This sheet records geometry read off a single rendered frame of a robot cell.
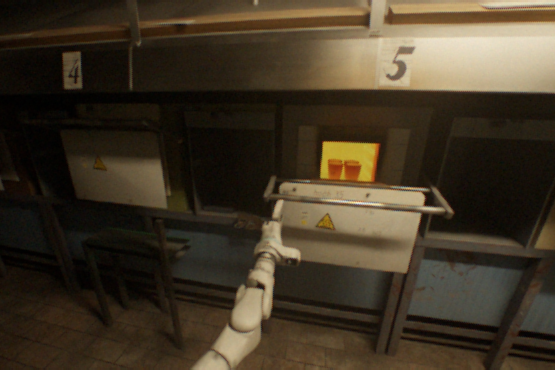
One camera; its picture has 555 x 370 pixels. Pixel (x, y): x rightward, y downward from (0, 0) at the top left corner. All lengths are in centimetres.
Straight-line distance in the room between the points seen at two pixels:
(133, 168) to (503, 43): 152
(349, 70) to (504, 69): 43
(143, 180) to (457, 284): 180
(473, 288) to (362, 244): 76
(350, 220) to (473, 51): 70
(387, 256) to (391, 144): 51
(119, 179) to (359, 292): 152
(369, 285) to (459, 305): 51
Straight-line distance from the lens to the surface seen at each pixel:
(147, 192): 136
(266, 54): 83
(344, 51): 81
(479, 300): 177
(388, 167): 114
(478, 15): 98
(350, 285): 152
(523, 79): 96
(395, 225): 111
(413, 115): 115
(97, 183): 158
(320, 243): 111
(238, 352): 53
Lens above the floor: 142
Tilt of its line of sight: 18 degrees down
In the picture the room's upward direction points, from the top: 1 degrees clockwise
